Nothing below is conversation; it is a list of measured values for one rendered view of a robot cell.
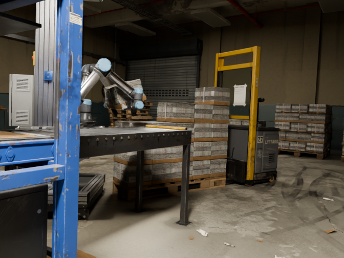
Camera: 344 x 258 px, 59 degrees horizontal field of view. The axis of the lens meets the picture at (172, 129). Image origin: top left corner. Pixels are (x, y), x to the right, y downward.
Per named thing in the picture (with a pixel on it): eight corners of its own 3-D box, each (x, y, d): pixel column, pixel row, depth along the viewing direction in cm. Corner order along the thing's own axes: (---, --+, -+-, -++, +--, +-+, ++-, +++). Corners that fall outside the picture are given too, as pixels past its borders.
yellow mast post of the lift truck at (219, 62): (210, 170, 460) (215, 53, 450) (214, 169, 465) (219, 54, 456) (214, 171, 452) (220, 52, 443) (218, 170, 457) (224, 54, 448)
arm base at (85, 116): (76, 121, 310) (76, 111, 309) (79, 120, 325) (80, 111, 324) (90, 121, 311) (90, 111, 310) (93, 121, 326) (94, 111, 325)
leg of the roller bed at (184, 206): (182, 221, 264) (185, 143, 261) (188, 222, 261) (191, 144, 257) (178, 222, 259) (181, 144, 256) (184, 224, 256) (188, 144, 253)
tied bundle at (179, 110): (156, 121, 374) (156, 102, 373) (174, 121, 392) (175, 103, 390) (174, 122, 344) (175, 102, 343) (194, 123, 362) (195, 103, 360)
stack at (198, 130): (111, 193, 345) (113, 120, 341) (190, 182, 414) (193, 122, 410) (127, 201, 314) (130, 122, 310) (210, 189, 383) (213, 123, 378)
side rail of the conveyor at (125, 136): (186, 143, 260) (186, 129, 260) (191, 144, 258) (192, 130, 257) (47, 160, 148) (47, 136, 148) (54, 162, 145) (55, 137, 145)
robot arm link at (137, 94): (132, 88, 280) (132, 100, 280) (135, 87, 269) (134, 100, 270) (141, 89, 282) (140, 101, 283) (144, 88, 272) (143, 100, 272)
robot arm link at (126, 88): (91, 68, 276) (133, 102, 292) (93, 67, 266) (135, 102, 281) (100, 59, 278) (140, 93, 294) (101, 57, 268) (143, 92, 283)
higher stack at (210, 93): (190, 182, 414) (194, 87, 407) (206, 180, 431) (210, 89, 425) (209, 189, 383) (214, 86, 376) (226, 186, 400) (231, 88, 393)
